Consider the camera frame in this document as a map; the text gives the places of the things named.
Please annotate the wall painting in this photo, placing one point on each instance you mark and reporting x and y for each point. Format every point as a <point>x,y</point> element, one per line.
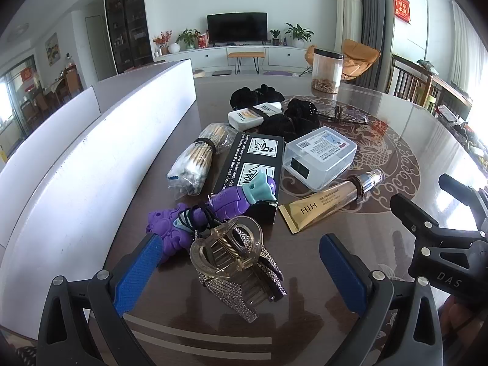
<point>52,48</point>

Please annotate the orange bench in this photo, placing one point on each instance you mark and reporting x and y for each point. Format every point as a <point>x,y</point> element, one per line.
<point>246,55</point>

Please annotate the large green potted plant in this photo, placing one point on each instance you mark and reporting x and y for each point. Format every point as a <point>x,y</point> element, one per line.
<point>299,34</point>

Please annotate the person's right hand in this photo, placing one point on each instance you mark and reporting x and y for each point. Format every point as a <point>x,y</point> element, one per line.
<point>465,316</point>

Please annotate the clear hair claw clip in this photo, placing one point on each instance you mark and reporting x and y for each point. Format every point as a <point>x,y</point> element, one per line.
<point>206,259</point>

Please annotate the orange lounge chair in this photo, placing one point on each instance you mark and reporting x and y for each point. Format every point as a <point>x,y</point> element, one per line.
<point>358,55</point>

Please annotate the clear plastic packet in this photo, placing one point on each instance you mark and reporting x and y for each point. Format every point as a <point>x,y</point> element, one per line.
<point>343,116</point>

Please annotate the gold cosmetic tube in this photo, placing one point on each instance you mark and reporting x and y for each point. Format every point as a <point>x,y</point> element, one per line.
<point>312,207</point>

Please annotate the small green potted plant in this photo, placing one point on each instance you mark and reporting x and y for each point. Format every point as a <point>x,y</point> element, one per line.
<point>275,35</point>

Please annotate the purple mat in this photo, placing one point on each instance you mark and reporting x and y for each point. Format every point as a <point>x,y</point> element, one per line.
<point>278,73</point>

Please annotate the red box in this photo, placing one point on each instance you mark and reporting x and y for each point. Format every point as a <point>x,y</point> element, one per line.
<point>203,40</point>

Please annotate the red flowers in vase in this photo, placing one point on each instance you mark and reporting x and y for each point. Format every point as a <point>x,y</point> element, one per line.
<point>162,40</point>

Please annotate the cotton swab bundle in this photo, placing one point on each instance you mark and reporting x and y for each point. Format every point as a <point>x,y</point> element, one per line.
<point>194,160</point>

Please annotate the clear jar with black lid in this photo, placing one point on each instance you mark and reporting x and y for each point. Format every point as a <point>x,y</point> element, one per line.
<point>327,68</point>

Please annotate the sheer white curtain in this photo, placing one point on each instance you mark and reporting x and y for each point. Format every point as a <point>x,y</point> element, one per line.
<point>467,38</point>

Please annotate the white television cabinet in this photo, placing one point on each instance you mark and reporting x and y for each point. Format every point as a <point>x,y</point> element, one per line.
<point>282,55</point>

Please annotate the rhinestone bow hair clip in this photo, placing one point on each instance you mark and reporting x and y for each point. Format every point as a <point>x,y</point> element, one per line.
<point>225,301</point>

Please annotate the dark flat device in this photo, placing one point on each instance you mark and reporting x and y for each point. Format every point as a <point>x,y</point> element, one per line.
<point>221,73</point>

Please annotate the wooden bench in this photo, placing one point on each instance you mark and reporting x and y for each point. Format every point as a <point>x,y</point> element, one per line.
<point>415,82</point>

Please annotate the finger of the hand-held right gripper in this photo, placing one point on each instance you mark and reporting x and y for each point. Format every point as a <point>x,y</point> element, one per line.
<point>457,185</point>
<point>413,213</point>

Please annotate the dark display cabinet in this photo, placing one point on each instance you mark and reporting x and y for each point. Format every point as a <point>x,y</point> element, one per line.
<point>127,23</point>

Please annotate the black printed box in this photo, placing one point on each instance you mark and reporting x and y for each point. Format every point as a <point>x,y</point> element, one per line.
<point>247,160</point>

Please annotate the red wall hanging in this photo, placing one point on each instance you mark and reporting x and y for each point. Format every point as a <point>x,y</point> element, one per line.
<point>403,7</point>

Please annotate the bushy green potted plant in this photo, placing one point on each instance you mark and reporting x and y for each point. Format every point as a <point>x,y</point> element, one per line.
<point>187,38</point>

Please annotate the clear plastic box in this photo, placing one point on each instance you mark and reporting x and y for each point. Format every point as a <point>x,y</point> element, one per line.
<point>320,152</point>

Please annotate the round white vase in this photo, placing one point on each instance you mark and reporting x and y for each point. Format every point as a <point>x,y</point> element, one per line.
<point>174,48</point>

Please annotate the standing air conditioner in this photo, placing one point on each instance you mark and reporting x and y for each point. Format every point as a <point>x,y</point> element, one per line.
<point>347,11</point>

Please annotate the white small box with band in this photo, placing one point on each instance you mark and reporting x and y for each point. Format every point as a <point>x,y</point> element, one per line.
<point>244,118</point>

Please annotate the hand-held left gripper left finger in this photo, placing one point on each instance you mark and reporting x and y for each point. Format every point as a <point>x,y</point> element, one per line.
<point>137,274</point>

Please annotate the television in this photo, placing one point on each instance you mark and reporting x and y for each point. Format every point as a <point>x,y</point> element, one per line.
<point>236,28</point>

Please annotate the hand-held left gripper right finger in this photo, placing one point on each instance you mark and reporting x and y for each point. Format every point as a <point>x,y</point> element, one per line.
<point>339,270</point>

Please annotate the white storage box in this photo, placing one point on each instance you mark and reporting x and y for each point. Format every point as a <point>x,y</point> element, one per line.
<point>76,183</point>

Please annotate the grey curtain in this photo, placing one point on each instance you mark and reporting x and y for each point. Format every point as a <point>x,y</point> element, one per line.
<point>375,19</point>

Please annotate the wooden dining chair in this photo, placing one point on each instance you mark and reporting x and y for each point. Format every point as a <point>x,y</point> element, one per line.
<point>72,84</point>

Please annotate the purple toy with teal parts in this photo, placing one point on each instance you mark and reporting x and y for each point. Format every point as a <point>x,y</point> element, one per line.
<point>228,202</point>

